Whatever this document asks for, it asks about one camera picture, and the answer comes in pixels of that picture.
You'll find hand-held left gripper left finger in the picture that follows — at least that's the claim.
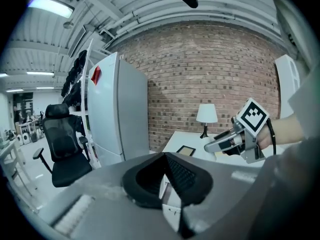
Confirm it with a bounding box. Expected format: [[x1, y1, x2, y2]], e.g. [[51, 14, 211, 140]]
[[121, 152, 168, 209]]

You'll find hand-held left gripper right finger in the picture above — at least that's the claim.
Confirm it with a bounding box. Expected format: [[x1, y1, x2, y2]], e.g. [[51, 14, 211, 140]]
[[164, 152, 214, 239]]

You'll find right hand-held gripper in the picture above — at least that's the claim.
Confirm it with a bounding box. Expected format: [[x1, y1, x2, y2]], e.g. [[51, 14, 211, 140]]
[[203, 97, 271, 164]]

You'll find white desk drawer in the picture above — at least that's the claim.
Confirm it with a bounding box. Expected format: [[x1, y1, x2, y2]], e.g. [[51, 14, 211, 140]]
[[158, 174, 183, 232]]

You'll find person's right forearm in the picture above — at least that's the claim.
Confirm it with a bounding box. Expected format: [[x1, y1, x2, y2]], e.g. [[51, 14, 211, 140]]
[[256, 112, 309, 150]]

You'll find white desk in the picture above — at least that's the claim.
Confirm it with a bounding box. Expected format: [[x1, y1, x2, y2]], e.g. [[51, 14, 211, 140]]
[[161, 130, 253, 170]]

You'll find person's right hand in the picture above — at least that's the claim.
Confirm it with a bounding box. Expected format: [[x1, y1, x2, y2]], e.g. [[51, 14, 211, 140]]
[[230, 133, 245, 146]]

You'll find white shade table lamp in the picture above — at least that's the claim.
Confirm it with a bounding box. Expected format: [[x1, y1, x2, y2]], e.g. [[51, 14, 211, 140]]
[[195, 103, 219, 139]]

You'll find person's grey shirt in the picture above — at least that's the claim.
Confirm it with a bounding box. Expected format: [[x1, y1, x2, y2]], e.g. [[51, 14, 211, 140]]
[[257, 63, 320, 240]]

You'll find white refrigerator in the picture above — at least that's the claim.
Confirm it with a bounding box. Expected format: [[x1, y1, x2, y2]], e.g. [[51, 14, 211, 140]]
[[87, 51, 150, 166]]

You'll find black mesh office chair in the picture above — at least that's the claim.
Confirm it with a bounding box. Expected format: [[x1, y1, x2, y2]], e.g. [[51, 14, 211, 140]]
[[32, 103, 93, 189]]

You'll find white arched cabinet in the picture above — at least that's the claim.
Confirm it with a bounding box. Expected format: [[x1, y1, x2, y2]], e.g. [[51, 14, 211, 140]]
[[274, 54, 301, 126]]

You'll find red fridge sticker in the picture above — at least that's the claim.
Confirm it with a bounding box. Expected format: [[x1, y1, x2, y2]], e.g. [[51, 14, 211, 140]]
[[90, 65, 103, 86]]

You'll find white ceiling pipe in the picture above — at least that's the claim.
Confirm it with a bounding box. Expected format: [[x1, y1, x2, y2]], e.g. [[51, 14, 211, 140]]
[[116, 5, 279, 35]]

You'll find white side table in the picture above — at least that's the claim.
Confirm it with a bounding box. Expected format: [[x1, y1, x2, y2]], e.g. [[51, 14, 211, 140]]
[[0, 138, 34, 197]]

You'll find white storage rack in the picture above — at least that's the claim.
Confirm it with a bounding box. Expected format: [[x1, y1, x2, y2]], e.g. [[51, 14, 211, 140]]
[[72, 37, 95, 140]]

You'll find ceiling air vent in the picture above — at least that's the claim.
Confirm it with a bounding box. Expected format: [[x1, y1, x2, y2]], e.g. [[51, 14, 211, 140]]
[[67, 24, 89, 58]]

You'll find large rectangular ceiling light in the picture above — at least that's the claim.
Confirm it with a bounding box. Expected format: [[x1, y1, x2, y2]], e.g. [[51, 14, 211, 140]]
[[27, 0, 76, 19]]

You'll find black picture frame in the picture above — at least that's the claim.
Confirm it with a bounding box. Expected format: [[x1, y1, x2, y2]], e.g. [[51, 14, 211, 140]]
[[175, 145, 197, 157]]

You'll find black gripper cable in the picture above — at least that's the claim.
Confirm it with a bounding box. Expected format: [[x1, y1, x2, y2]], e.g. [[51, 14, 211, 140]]
[[265, 118, 278, 156]]

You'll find black wall board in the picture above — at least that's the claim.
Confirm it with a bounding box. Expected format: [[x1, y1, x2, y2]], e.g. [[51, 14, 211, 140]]
[[12, 92, 34, 122]]

